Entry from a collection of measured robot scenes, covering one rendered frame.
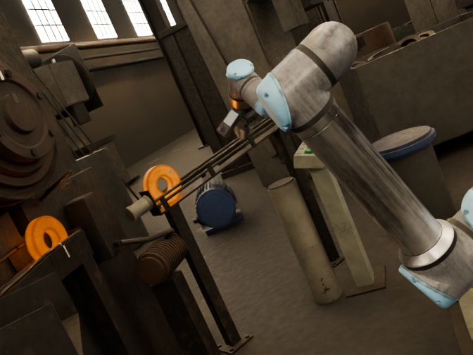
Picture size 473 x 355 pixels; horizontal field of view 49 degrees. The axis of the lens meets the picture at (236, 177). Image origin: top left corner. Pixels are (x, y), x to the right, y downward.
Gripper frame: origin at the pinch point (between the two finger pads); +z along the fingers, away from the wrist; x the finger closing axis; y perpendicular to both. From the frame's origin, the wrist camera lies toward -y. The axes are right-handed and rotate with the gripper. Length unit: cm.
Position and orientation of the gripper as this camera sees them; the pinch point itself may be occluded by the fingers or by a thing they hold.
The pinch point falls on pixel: (240, 139)
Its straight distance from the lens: 198.4
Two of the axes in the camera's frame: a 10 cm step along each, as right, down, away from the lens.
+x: -7.1, -5.6, 4.2
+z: 0.5, 5.5, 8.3
